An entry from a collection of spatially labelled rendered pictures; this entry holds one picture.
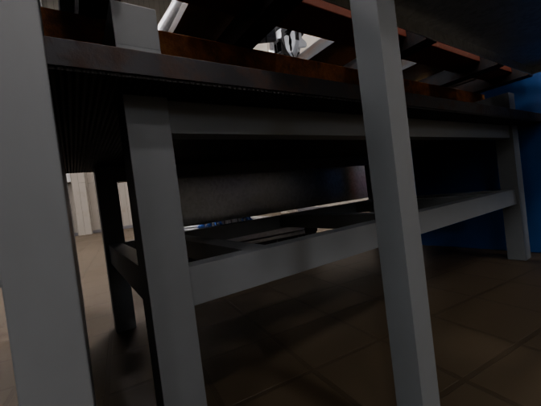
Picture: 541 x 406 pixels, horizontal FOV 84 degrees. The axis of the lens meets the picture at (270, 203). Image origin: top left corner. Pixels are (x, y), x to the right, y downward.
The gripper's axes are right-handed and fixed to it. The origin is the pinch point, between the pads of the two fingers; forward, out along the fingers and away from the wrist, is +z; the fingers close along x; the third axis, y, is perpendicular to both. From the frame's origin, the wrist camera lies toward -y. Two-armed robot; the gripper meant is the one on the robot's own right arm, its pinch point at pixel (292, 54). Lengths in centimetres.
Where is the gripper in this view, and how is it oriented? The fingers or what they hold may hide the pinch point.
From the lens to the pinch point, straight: 117.8
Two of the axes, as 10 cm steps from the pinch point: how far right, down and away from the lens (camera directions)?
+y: 8.3, -1.1, 5.5
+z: 1.2, 9.9, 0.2
